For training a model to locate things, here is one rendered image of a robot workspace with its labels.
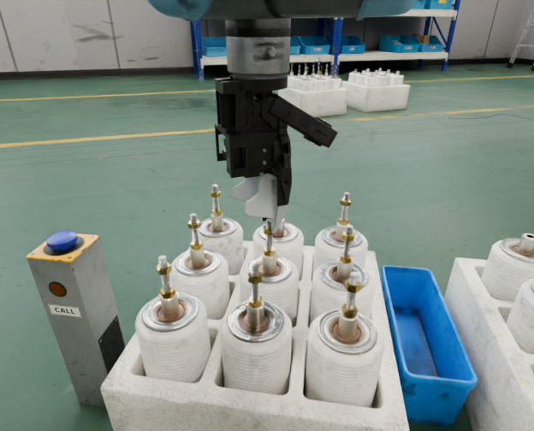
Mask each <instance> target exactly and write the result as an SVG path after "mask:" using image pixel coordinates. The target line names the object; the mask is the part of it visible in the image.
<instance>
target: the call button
mask: <svg viewBox="0 0 534 431"><path fill-rule="evenodd" d="M77 240H78V235H77V233H76V232H74V231H70V230H64V231H60V232H56V233H53V234H52V235H51V236H49V237H48V238H47V240H46V244H47V246H48V247H50V248H51V249H52V250H53V251H66V250H68V249H70V248H72V247H74V246H75V245H76V241H77Z"/></svg>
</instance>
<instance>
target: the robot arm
mask: <svg viewBox="0 0 534 431"><path fill-rule="evenodd" d="M147 1H148V2H149V3H150V5H151V6H152V7H153V8H154V9H156V10H157V11H159V12H160V13H162V14H164V15H167V16H170V17H176V18H182V19H183V20H185V21H197V20H199V19H205V20H225V26H226V36H227V37H226V45H227V64H228V71H229V72H230V73H231V74H232V75H230V76H229V78H222V79H215V85H216V99H217V124H215V135H216V148H217V161H218V162H220V161H227V172H228V173H229V174H230V177H231V178H236V177H242V176H244V177H245V178H246V179H245V180H244V181H242V182H241V183H240V184H238V185H237V186H235V187H234V188H233V189H232V196H233V198H235V199H238V200H245V201H246V202H245V204H244V212H245V213H246V215H248V216H255V217H261V219H262V221H266V219H267V218H271V219H270V221H271V232H272V233H275V232H276V231H277V229H278V228H279V226H280V224H281V222H282V218H283V217H284V215H285V212H286V209H287V206H288V202H289V197H290V192H291V186H292V168H291V144H290V138H289V135H288V130H287V129H288V126H289V127H291V128H293V129H294V130H296V131H298V132H299V133H301V134H303V135H304V137H303V138H304V139H307V140H308V141H309V142H310V143H311V144H313V145H318V146H320V147H321V146H322V145H323V146H326V147H328V148H329V147H330V146H331V144H332V143H333V141H334V139H335V137H336V135H337V134H338V132H337V131H335V130H334V129H332V126H331V125H330V124H329V123H327V121H325V120H323V119H319V118H317V117H313V116H311V115H309V114H307V113H306V112H305V111H303V110H302V109H300V108H298V107H296V106H295V105H293V104H292V103H290V102H289V101H287V100H286V99H284V98H282V97H280V96H279V95H277V94H275V93H272V91H276V90H282V89H285V88H287V87H288V76H287V75H285V74H286V73H287V72H288V71H289V63H290V37H289V36H290V33H291V30H290V29H291V18H350V17H355V20H356V21H361V20H362V19H363V18H366V17H380V16H390V15H403V14H405V13H406V12H407V11H409V10H410V9H411V8H412V7H413V6H414V4H415V3H416V2H417V0H147ZM218 134H223V135H224V136H225V138H223V143H224V146H225V147H226V149H222V153H219V140H218ZM273 170H274V171H273Z"/></svg>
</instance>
